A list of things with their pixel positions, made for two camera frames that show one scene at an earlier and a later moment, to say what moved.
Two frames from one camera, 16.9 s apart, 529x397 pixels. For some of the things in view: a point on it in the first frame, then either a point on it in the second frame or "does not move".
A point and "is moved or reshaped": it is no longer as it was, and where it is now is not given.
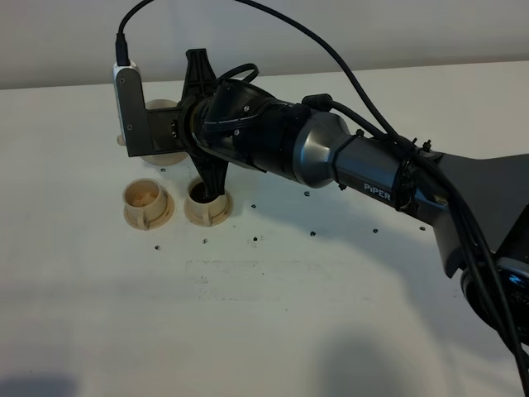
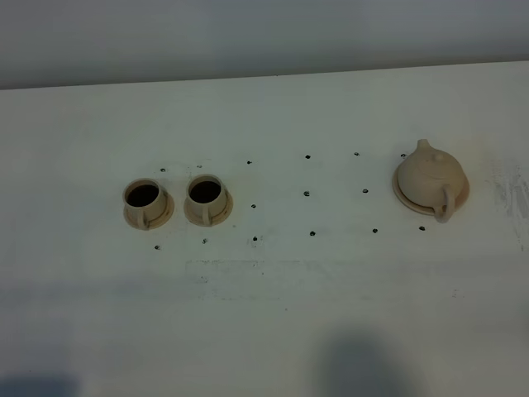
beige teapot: [164, 159] is moved or reshaped
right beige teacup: [204, 210] does not move
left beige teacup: [146, 205] does not move
